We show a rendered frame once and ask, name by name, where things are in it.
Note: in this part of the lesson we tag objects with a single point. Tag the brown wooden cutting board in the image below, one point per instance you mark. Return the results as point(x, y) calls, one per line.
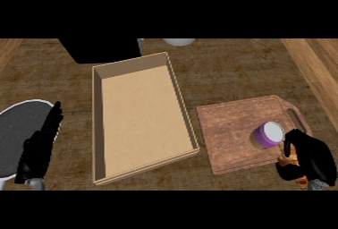
point(231, 131)

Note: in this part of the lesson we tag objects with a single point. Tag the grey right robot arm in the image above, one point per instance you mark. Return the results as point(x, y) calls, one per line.
point(318, 184)

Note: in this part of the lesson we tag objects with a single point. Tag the dark speckled round plate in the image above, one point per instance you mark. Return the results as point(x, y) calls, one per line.
point(20, 137)

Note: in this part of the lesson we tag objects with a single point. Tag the open cardboard box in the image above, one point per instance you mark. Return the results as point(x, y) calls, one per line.
point(144, 119)

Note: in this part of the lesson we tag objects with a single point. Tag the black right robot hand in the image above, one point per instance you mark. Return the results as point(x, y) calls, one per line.
point(310, 161)

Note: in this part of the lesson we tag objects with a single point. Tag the purple can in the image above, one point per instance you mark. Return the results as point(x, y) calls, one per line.
point(266, 136)

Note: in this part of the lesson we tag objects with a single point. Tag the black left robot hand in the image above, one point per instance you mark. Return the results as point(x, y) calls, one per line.
point(40, 149)

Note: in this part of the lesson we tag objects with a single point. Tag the golden brown croissant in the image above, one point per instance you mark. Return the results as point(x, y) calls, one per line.
point(291, 161)

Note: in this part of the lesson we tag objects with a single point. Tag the grey metal post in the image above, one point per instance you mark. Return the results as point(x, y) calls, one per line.
point(141, 44)

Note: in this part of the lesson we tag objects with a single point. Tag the black appliance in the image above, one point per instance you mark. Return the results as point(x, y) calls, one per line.
point(101, 50)

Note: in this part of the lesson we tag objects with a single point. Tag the pale grey round object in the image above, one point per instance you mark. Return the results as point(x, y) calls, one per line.
point(179, 41)

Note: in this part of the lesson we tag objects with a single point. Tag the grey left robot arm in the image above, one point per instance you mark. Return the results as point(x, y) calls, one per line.
point(36, 184)

